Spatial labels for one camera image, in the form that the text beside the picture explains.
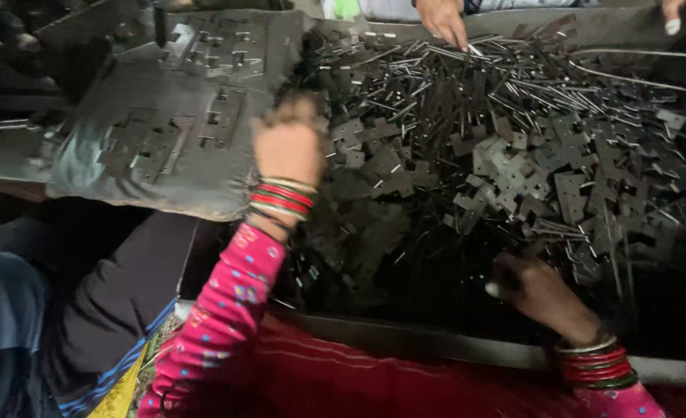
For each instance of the person's left hand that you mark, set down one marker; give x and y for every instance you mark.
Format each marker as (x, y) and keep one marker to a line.
(288, 148)

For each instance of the person's right hand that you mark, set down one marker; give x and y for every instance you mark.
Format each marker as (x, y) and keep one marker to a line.
(543, 299)

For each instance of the person's left fingers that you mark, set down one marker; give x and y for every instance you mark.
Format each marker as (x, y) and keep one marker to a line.
(291, 109)

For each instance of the person's right fingers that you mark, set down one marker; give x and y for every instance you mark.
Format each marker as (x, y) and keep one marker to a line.
(508, 277)

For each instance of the group of assembled metal hinges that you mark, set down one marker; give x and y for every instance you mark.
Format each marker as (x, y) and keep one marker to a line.
(215, 58)

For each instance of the red green left wrist bangles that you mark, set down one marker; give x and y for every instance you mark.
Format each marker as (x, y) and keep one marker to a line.
(282, 200)

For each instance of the red green wrist bangles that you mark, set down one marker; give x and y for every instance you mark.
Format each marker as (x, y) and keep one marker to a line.
(282, 200)
(595, 366)

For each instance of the grey metal trough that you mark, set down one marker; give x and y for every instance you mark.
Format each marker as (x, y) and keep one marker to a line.
(436, 342)

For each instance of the red green right wrist bangles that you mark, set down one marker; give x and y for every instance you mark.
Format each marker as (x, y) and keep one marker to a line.
(595, 366)

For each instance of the heap of metal hinge parts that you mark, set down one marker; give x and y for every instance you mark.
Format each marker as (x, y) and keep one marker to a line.
(494, 145)

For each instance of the grey metal sheet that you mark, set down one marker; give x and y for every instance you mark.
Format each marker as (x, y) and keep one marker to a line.
(145, 87)

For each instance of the red lap cloth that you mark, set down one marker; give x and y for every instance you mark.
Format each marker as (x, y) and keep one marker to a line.
(349, 383)

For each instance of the long thin metal rod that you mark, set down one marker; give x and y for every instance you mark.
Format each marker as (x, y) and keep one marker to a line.
(639, 54)
(633, 78)

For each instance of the yellow patterned cloth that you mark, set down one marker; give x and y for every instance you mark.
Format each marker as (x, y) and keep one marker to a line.
(119, 395)

